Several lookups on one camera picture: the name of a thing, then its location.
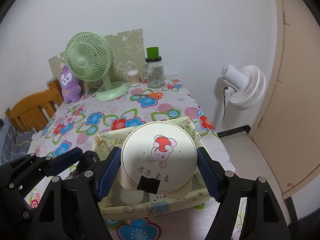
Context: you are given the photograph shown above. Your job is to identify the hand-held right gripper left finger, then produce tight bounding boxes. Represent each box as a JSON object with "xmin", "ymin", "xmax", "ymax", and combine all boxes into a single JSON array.
[{"xmin": 30, "ymin": 147, "xmax": 122, "ymax": 240}]

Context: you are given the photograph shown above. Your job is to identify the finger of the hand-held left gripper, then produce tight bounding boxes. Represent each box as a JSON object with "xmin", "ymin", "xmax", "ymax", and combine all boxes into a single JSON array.
[
  {"xmin": 0, "ymin": 147, "xmax": 83, "ymax": 188},
  {"xmin": 67, "ymin": 150, "xmax": 102, "ymax": 180}
]

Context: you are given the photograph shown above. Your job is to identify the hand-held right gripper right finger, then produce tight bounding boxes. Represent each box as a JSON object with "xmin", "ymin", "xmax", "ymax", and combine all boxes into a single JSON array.
[{"xmin": 197, "ymin": 147, "xmax": 293, "ymax": 240}]

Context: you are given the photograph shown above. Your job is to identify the yellow patterned box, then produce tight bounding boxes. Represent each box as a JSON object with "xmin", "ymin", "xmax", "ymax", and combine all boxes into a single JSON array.
[{"xmin": 92, "ymin": 116, "xmax": 213, "ymax": 220}]

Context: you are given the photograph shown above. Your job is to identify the grey plaid bedding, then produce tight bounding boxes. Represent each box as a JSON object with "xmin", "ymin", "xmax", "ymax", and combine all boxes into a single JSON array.
[{"xmin": 0, "ymin": 124, "xmax": 34, "ymax": 165}]

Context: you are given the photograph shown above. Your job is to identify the wooden chair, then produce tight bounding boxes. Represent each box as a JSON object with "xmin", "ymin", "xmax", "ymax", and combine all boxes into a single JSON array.
[{"xmin": 5, "ymin": 80, "xmax": 63, "ymax": 132}]

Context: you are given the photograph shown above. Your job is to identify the purple plush toy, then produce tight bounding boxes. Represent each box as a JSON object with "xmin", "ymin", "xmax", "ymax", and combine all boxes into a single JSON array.
[{"xmin": 60, "ymin": 65, "xmax": 82, "ymax": 104}]

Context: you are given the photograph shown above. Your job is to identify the orange scissors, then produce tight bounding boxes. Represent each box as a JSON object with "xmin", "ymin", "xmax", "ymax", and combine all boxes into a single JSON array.
[{"xmin": 134, "ymin": 92, "xmax": 163, "ymax": 100}]

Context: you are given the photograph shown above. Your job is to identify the cotton swab container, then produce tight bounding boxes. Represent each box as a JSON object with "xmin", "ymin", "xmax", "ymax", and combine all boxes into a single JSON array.
[{"xmin": 127, "ymin": 69, "xmax": 139, "ymax": 87}]

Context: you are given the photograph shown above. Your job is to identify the white standing fan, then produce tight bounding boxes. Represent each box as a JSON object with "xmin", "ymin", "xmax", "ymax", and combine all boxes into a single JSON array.
[{"xmin": 215, "ymin": 64, "xmax": 267, "ymax": 130}]

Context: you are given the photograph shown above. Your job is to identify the green desk fan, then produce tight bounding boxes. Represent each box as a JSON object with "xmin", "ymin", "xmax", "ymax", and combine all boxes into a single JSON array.
[{"xmin": 65, "ymin": 32, "xmax": 129, "ymax": 102}]

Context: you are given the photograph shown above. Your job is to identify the glass jar black lid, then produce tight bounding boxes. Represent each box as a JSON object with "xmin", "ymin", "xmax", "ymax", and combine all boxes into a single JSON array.
[{"xmin": 144, "ymin": 47, "xmax": 165, "ymax": 89}]

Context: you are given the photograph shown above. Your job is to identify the beige door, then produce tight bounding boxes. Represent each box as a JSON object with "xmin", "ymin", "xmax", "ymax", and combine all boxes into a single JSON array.
[{"xmin": 247, "ymin": 0, "xmax": 320, "ymax": 198}]

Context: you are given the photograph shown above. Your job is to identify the beige patterned board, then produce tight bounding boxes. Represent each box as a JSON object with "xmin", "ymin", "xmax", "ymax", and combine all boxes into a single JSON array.
[{"xmin": 48, "ymin": 29, "xmax": 145, "ymax": 93}]

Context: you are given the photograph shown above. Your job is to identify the white fan cable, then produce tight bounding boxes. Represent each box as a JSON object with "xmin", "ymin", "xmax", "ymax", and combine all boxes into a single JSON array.
[{"xmin": 80, "ymin": 85, "xmax": 105, "ymax": 103}]

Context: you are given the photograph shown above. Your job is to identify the black power cable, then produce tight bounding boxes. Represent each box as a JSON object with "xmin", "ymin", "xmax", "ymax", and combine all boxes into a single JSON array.
[{"xmin": 222, "ymin": 87, "xmax": 229, "ymax": 120}]

